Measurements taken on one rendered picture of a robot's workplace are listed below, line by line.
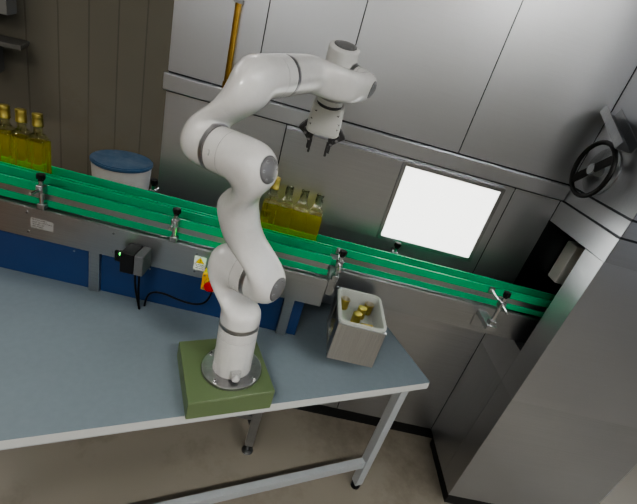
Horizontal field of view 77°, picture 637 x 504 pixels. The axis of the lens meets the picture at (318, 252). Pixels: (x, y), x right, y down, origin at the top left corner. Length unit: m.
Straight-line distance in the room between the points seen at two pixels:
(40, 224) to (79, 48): 2.38
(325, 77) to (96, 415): 1.09
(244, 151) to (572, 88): 1.32
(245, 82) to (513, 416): 1.67
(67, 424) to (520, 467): 1.83
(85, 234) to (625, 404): 2.20
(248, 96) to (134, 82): 3.12
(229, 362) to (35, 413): 0.52
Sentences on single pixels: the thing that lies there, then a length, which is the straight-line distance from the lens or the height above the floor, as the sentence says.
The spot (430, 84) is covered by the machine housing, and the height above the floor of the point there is 1.77.
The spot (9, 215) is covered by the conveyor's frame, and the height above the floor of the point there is 0.99.
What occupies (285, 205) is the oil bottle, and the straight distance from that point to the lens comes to 1.52.
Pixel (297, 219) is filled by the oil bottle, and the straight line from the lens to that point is 1.54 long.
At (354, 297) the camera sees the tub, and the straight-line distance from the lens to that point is 1.58.
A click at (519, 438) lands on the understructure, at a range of 2.11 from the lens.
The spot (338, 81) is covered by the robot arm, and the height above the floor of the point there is 1.73.
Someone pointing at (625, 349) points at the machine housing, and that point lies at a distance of 1.94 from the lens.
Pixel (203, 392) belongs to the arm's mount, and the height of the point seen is 0.82.
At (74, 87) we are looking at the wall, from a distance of 3.98.
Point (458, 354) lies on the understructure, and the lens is 2.20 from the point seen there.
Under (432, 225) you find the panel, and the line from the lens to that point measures 1.76.
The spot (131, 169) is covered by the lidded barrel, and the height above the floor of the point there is 0.58.
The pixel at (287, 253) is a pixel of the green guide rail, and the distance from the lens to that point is 1.48.
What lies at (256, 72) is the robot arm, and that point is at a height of 1.71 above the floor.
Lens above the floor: 1.79
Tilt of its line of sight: 26 degrees down
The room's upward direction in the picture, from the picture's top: 17 degrees clockwise
